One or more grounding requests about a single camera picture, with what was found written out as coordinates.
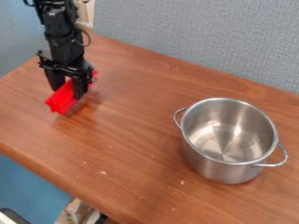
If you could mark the wooden table leg frame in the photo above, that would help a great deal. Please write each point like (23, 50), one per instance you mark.
(78, 213)

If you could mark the black and white object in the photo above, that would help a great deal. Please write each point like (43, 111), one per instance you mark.
(10, 217)

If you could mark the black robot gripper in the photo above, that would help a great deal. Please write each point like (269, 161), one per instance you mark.
(67, 40)

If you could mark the red rectangular block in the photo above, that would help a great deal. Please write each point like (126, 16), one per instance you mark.
(62, 100)

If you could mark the stainless steel pot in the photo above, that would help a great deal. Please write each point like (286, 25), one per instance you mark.
(229, 138)

